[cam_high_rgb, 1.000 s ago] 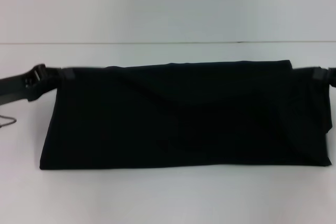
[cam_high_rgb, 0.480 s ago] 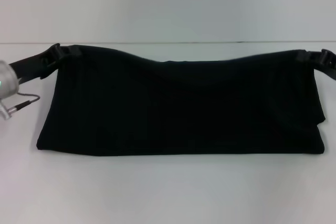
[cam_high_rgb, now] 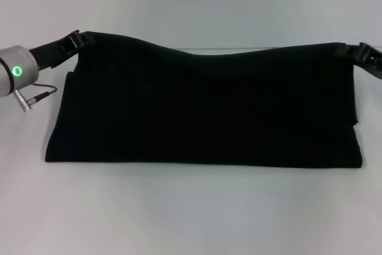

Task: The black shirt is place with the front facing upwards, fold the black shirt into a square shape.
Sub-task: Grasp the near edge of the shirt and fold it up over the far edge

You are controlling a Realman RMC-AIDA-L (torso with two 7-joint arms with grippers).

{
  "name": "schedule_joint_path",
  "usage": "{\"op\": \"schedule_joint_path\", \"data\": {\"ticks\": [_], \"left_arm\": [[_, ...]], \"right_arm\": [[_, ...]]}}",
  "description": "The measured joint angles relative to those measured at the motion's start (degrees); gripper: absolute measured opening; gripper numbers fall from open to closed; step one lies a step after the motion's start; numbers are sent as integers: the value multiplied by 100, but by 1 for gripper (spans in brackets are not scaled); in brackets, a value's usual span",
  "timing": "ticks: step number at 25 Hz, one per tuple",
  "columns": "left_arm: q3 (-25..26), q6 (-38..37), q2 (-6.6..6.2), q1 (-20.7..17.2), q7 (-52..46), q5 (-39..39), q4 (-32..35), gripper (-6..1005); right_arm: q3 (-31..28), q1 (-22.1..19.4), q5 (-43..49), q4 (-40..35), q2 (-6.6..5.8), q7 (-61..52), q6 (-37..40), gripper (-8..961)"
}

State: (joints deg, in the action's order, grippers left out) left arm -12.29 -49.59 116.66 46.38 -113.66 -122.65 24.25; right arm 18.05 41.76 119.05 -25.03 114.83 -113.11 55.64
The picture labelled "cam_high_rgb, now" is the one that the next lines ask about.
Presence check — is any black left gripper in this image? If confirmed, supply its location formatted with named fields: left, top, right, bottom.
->
left=27, top=29, right=94, bottom=70

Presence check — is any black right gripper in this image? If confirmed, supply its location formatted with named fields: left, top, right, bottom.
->
left=334, top=42, right=382, bottom=81

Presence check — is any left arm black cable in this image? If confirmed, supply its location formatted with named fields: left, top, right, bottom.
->
left=14, top=84, right=58, bottom=113

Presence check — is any black shirt with FREE print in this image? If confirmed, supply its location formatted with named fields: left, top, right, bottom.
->
left=44, top=30, right=364, bottom=171

